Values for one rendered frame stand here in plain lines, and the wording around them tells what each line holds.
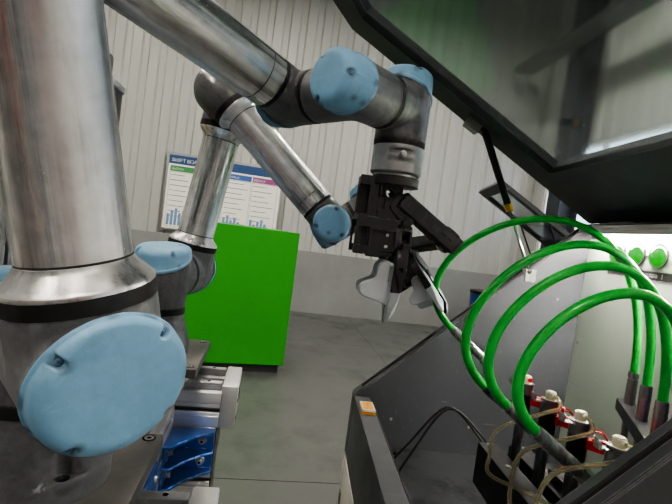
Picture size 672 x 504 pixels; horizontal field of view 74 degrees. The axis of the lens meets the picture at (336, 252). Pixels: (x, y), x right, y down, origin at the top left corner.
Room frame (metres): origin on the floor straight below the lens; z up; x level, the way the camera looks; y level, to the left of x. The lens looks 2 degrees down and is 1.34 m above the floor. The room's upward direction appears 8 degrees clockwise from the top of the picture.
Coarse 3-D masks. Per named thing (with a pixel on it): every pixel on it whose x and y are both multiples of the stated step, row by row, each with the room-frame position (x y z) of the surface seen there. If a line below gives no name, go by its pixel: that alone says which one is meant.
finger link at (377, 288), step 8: (384, 264) 0.63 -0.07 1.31; (392, 264) 0.63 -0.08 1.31; (376, 272) 0.64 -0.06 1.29; (384, 272) 0.64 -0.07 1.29; (392, 272) 0.63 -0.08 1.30; (368, 280) 0.64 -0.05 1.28; (376, 280) 0.64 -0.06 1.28; (384, 280) 0.64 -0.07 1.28; (360, 288) 0.64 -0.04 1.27; (368, 288) 0.64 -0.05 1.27; (376, 288) 0.64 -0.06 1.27; (384, 288) 0.64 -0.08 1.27; (368, 296) 0.64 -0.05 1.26; (376, 296) 0.64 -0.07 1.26; (384, 296) 0.64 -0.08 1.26; (392, 296) 0.63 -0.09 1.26; (384, 304) 0.64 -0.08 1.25; (392, 304) 0.64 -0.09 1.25; (384, 312) 0.65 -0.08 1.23; (392, 312) 0.65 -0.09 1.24; (384, 320) 0.65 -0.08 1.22
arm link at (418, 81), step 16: (400, 64) 0.63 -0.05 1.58; (416, 80) 0.62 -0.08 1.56; (432, 80) 0.64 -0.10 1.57; (416, 96) 0.61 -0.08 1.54; (432, 96) 0.64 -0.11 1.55; (416, 112) 0.62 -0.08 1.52; (384, 128) 0.62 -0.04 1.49; (400, 128) 0.62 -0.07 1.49; (416, 128) 0.62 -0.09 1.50; (416, 144) 0.63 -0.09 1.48
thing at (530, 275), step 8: (488, 136) 1.11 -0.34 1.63; (488, 144) 1.11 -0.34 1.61; (488, 152) 1.12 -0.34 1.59; (496, 160) 1.11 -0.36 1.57; (496, 168) 1.11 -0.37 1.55; (496, 176) 1.12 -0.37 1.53; (504, 184) 1.11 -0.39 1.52; (504, 192) 1.11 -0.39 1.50; (504, 200) 1.11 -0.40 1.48; (512, 208) 1.11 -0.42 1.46; (512, 216) 1.12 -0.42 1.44; (520, 240) 1.11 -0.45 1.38; (520, 248) 1.12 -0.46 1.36; (528, 272) 1.11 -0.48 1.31; (536, 272) 1.11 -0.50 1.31; (528, 280) 1.11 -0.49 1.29
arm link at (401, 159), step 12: (384, 144) 0.63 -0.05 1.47; (396, 144) 0.62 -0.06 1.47; (372, 156) 0.65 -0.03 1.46; (384, 156) 0.63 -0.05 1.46; (396, 156) 0.62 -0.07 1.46; (408, 156) 0.62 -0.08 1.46; (420, 156) 0.63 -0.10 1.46; (372, 168) 0.64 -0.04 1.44; (384, 168) 0.63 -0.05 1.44; (396, 168) 0.62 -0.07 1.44; (408, 168) 0.62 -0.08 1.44; (420, 168) 0.64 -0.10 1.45
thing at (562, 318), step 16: (624, 288) 0.55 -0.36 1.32; (576, 304) 0.55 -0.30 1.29; (592, 304) 0.55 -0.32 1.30; (656, 304) 0.56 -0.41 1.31; (560, 320) 0.54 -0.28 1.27; (544, 336) 0.54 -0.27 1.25; (528, 352) 0.54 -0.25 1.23; (528, 368) 0.54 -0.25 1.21; (512, 384) 0.55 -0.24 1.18; (512, 400) 0.55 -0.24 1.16; (528, 416) 0.54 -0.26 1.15; (544, 432) 0.54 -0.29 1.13; (544, 448) 0.55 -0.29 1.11; (560, 448) 0.55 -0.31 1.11; (576, 464) 0.55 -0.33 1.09
